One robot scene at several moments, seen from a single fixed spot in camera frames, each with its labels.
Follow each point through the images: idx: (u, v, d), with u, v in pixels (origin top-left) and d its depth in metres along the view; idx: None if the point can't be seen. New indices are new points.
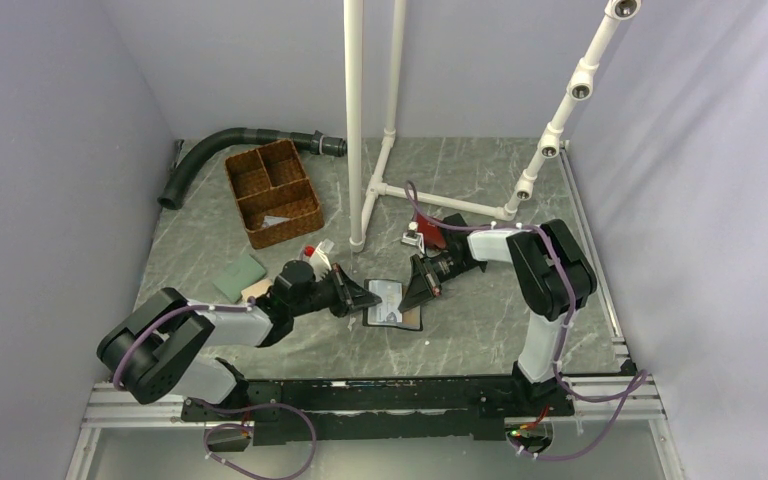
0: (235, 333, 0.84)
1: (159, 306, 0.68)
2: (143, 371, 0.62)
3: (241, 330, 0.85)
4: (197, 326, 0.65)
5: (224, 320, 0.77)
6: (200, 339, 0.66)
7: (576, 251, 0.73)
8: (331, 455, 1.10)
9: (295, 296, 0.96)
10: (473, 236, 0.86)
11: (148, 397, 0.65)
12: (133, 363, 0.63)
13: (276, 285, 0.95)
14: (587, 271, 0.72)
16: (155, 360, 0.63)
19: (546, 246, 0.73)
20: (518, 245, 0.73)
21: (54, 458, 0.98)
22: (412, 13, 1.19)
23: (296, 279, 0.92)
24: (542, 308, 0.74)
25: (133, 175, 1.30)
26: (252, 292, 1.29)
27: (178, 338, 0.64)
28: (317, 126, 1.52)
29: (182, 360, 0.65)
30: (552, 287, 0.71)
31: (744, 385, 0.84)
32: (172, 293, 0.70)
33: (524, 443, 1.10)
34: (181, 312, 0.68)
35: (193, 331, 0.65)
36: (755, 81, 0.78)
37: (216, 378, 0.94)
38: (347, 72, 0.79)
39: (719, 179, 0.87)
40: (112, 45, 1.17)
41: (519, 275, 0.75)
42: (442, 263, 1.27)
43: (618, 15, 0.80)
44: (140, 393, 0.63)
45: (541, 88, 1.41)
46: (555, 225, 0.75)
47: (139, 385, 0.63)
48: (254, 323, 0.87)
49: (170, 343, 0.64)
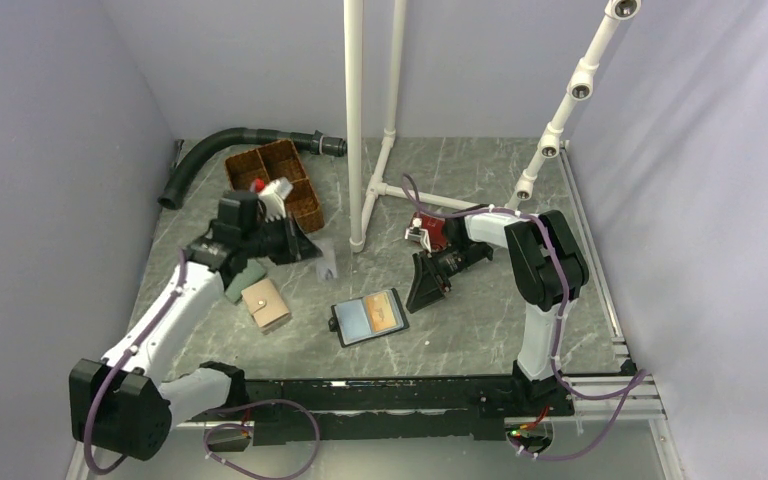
0: (187, 328, 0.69)
1: (85, 385, 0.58)
2: (130, 442, 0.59)
3: (189, 322, 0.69)
4: (134, 392, 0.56)
5: (159, 346, 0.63)
6: (146, 398, 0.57)
7: (572, 244, 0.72)
8: (331, 455, 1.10)
9: (248, 223, 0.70)
10: (470, 220, 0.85)
11: (156, 444, 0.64)
12: (117, 441, 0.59)
13: (219, 213, 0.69)
14: (580, 264, 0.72)
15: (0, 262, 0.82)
16: (127, 432, 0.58)
19: (543, 237, 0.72)
20: (515, 235, 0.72)
21: (54, 458, 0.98)
22: (412, 14, 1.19)
23: (245, 199, 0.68)
24: (532, 298, 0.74)
25: (132, 174, 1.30)
26: (265, 314, 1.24)
27: (129, 404, 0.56)
28: (317, 126, 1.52)
29: (154, 405, 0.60)
30: (545, 278, 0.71)
31: (744, 385, 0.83)
32: (86, 368, 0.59)
33: (524, 443, 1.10)
34: (113, 375, 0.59)
35: (134, 398, 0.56)
36: (754, 81, 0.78)
37: (212, 386, 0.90)
38: (347, 73, 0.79)
39: (719, 179, 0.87)
40: (112, 46, 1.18)
41: (514, 269, 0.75)
42: (448, 258, 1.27)
43: (618, 15, 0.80)
44: (146, 450, 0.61)
45: (542, 87, 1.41)
46: (553, 215, 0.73)
47: (138, 449, 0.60)
48: (205, 290, 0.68)
49: (126, 415, 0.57)
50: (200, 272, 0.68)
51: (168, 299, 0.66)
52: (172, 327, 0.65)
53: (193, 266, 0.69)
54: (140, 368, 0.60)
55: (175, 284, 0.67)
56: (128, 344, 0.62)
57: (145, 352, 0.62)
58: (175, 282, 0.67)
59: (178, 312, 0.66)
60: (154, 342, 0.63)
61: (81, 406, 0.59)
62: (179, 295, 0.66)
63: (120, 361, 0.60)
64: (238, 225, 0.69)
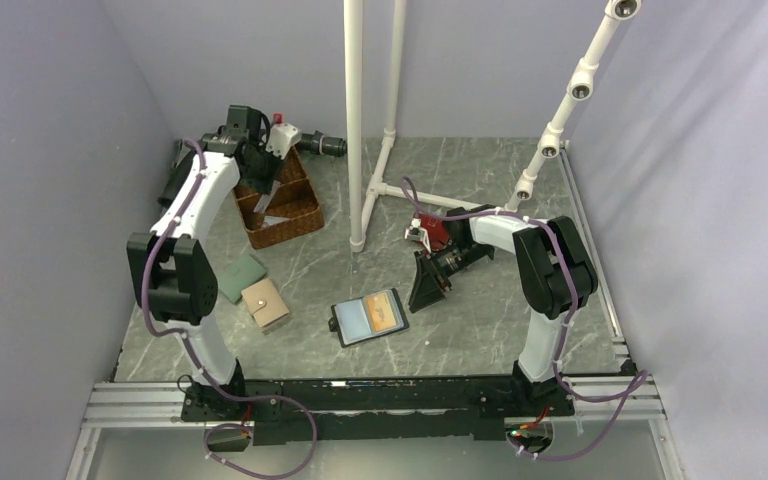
0: (216, 203, 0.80)
1: (139, 253, 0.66)
2: (187, 301, 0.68)
3: (217, 195, 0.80)
4: (184, 251, 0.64)
5: (198, 214, 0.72)
6: (195, 260, 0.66)
7: (582, 252, 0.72)
8: (331, 454, 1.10)
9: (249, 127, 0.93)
10: (475, 221, 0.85)
11: (207, 308, 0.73)
12: (174, 302, 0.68)
13: (227, 120, 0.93)
14: (590, 271, 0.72)
15: (0, 264, 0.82)
16: (184, 290, 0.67)
19: (552, 244, 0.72)
20: (523, 243, 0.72)
21: (55, 457, 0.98)
22: (412, 14, 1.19)
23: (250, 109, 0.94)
24: (539, 306, 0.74)
25: (132, 174, 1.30)
26: (264, 316, 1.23)
27: (182, 264, 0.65)
28: (317, 126, 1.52)
29: (204, 270, 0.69)
30: (553, 287, 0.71)
31: (744, 385, 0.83)
32: (138, 239, 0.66)
33: (524, 443, 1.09)
34: (163, 242, 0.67)
35: (184, 257, 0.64)
36: (755, 82, 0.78)
37: (219, 356, 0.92)
38: (347, 71, 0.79)
39: (719, 179, 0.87)
40: (112, 47, 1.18)
41: (521, 276, 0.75)
42: (448, 257, 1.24)
43: (618, 15, 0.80)
44: (201, 310, 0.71)
45: (542, 87, 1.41)
46: (562, 222, 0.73)
47: (195, 307, 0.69)
48: (224, 173, 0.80)
49: (180, 275, 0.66)
50: (218, 159, 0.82)
51: (195, 181, 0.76)
52: (205, 203, 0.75)
53: (210, 152, 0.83)
54: (186, 233, 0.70)
55: (199, 169, 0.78)
56: (172, 216, 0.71)
57: (187, 221, 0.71)
58: (198, 169, 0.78)
59: (207, 190, 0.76)
60: (193, 214, 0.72)
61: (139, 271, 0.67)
62: (204, 178, 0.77)
63: (168, 229, 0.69)
64: (245, 122, 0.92)
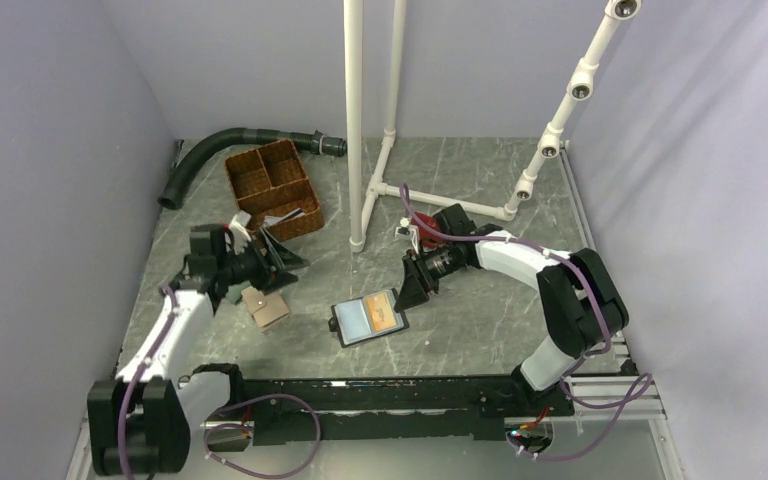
0: (187, 340, 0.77)
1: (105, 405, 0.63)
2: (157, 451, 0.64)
3: (191, 330, 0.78)
4: (157, 394, 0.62)
5: (168, 353, 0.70)
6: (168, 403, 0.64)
7: (611, 288, 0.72)
8: (330, 454, 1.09)
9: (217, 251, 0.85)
10: (482, 247, 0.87)
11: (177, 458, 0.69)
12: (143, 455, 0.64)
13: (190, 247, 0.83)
14: (621, 309, 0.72)
15: (0, 262, 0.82)
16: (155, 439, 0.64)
19: (581, 284, 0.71)
20: (552, 286, 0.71)
21: (55, 457, 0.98)
22: (412, 15, 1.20)
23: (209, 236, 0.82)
24: (571, 347, 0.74)
25: (132, 174, 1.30)
26: (262, 317, 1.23)
27: (155, 408, 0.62)
28: (317, 126, 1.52)
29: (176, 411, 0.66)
30: (585, 329, 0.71)
31: (745, 384, 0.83)
32: (100, 389, 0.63)
33: (524, 443, 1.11)
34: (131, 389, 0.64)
35: (157, 401, 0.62)
36: (754, 82, 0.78)
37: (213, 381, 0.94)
38: (347, 70, 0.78)
39: (718, 179, 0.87)
40: (112, 47, 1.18)
41: (550, 315, 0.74)
42: (436, 260, 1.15)
43: (618, 15, 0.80)
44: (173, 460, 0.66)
45: (542, 87, 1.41)
46: (586, 256, 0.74)
47: (167, 459, 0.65)
48: (198, 307, 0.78)
49: (152, 421, 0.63)
50: (190, 295, 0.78)
51: (167, 320, 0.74)
52: (176, 342, 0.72)
53: (182, 291, 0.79)
54: (157, 375, 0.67)
55: (170, 306, 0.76)
56: (141, 358, 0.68)
57: (158, 361, 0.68)
58: (170, 306, 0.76)
59: (181, 325, 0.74)
60: (164, 353, 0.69)
61: (104, 424, 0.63)
62: (177, 314, 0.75)
63: (138, 373, 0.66)
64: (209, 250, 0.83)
